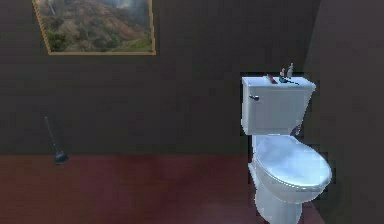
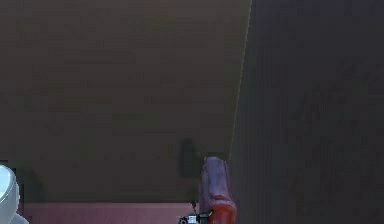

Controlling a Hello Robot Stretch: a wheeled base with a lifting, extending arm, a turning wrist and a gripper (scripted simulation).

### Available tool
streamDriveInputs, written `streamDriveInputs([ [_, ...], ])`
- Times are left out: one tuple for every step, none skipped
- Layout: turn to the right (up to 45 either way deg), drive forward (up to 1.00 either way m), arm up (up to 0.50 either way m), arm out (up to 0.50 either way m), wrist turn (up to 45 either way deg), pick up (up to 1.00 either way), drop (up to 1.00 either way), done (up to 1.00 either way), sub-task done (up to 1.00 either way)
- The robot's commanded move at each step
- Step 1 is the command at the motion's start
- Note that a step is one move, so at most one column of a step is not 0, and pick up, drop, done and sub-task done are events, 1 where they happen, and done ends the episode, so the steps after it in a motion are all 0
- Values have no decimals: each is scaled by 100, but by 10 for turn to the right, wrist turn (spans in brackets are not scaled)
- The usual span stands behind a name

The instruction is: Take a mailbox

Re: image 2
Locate white round object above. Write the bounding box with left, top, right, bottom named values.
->
left=0, top=164, right=30, bottom=224

